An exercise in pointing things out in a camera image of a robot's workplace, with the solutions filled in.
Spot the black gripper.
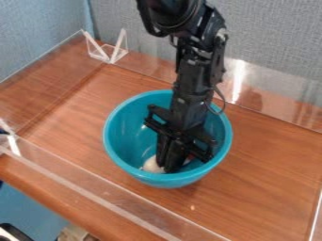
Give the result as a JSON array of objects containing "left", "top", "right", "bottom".
[{"left": 145, "top": 70, "right": 217, "bottom": 173}]

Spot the white brown toy mushroom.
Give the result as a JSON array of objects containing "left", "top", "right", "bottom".
[{"left": 139, "top": 154, "right": 194, "bottom": 174}]

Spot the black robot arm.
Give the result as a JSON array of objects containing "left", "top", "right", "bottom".
[{"left": 137, "top": 0, "right": 227, "bottom": 173}]

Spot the blue plastic bowl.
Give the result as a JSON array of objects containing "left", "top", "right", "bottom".
[{"left": 102, "top": 89, "right": 233, "bottom": 188}]

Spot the clear acrylic front panel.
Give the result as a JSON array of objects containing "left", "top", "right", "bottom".
[{"left": 0, "top": 136, "right": 232, "bottom": 241}]

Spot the clear acrylic back panel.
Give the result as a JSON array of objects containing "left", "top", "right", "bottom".
[{"left": 79, "top": 29, "right": 322, "bottom": 135}]

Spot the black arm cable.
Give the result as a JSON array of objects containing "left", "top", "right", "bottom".
[{"left": 206, "top": 86, "right": 227, "bottom": 116}]

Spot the clear acrylic corner bracket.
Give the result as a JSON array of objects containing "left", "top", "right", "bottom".
[{"left": 82, "top": 29, "right": 129, "bottom": 64}]

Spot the clear acrylic front bracket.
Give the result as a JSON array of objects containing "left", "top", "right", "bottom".
[{"left": 0, "top": 118, "right": 22, "bottom": 156}]

